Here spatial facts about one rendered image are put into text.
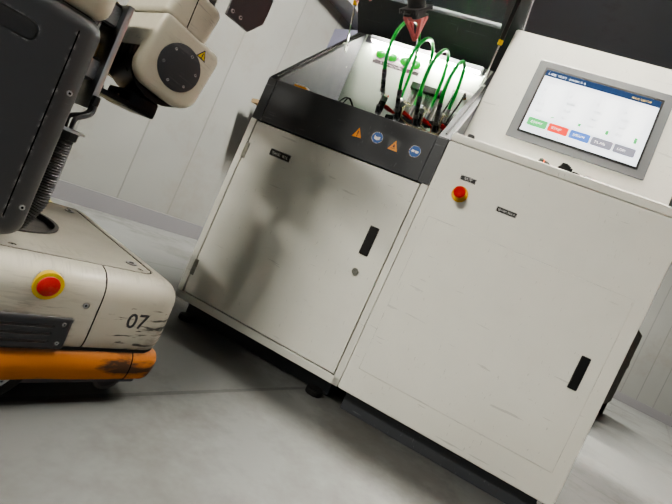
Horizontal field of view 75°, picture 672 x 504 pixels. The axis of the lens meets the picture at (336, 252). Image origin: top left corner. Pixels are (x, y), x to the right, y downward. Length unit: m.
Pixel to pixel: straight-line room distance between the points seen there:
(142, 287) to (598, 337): 1.20
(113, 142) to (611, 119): 2.83
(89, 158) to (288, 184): 1.99
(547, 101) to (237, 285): 1.31
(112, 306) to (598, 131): 1.61
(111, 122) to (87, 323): 2.48
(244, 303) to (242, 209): 0.34
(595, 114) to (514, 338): 0.88
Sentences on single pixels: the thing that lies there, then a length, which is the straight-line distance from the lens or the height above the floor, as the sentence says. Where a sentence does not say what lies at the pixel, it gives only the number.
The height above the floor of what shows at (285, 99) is 0.89.
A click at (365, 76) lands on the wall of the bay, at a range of 2.24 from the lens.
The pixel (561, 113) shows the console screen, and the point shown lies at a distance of 1.85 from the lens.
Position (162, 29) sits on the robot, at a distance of 1.12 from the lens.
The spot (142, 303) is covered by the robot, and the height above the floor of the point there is 0.23.
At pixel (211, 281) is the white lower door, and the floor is 0.18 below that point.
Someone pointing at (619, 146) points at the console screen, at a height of 1.20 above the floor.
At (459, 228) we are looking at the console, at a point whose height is 0.70.
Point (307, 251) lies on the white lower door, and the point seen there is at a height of 0.43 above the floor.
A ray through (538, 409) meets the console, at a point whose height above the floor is 0.31.
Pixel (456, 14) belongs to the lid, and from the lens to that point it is 2.16.
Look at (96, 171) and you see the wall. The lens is 3.38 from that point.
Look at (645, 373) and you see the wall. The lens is 7.68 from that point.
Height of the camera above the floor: 0.53
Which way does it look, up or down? 2 degrees down
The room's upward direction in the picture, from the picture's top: 24 degrees clockwise
